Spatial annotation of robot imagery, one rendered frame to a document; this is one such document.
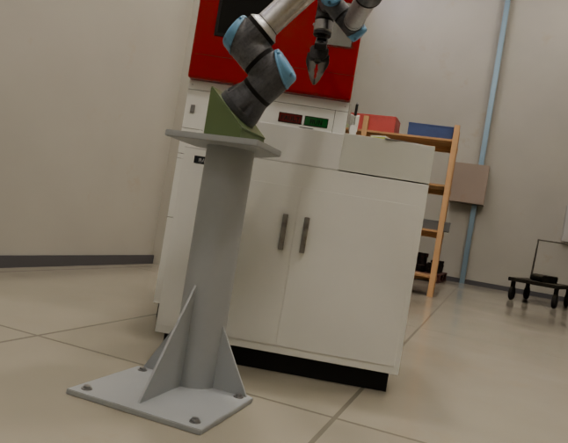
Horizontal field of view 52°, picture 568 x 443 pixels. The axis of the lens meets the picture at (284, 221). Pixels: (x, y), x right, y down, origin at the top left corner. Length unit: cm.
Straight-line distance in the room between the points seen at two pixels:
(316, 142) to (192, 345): 91
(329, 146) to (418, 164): 35
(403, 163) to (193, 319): 99
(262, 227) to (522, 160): 907
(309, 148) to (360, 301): 62
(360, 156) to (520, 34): 948
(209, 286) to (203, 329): 14
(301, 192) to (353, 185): 20
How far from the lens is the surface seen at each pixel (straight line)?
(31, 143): 420
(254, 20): 193
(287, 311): 227
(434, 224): 691
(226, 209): 187
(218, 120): 190
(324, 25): 241
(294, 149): 227
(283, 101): 295
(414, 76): 1149
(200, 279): 189
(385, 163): 227
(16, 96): 410
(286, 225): 224
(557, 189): 1104
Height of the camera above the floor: 59
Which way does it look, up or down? level
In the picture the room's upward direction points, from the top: 9 degrees clockwise
